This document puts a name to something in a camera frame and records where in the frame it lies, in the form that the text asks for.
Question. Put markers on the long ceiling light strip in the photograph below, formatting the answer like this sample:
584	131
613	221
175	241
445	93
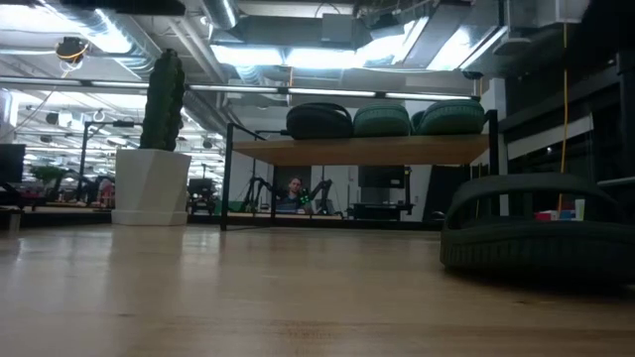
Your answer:
327	92

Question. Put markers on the black cart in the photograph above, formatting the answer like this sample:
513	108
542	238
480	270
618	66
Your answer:
201	187

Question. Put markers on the green rubber slide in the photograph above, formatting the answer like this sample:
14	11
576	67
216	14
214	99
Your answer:
381	121
454	119

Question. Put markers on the white faceted plant pot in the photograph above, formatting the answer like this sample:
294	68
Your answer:
151	188

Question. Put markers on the black rubber slide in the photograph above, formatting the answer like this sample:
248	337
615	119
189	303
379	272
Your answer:
521	248
319	121

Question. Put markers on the small blue box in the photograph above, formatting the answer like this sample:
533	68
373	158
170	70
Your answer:
567	215

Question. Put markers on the small ceiling security camera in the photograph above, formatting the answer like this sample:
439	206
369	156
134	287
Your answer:
472	75

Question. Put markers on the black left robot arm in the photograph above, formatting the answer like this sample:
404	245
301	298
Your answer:
149	6

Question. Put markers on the round silver ceiling duct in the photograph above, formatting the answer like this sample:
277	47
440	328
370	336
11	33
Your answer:
220	12

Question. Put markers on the wooden shelf with black frame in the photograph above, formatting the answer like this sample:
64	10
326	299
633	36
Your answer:
367	150

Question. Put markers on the white cup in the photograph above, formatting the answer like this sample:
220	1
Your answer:
580	210

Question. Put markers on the round black ceiling device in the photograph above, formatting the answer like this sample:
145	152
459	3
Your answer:
72	49

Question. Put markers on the person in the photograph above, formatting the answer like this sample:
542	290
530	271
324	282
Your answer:
296	191

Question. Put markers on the leafy green plant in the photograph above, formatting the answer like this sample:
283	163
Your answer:
47	173

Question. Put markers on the small red box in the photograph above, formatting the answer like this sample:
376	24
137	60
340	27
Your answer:
543	216

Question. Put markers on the tall green cactus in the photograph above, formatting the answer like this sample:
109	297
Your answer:
161	109

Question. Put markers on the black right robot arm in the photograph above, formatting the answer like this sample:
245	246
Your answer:
620	20

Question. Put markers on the black screen on stand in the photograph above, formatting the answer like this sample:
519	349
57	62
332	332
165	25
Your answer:
381	176

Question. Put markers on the black monitor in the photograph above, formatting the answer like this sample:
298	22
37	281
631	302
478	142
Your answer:
12	163

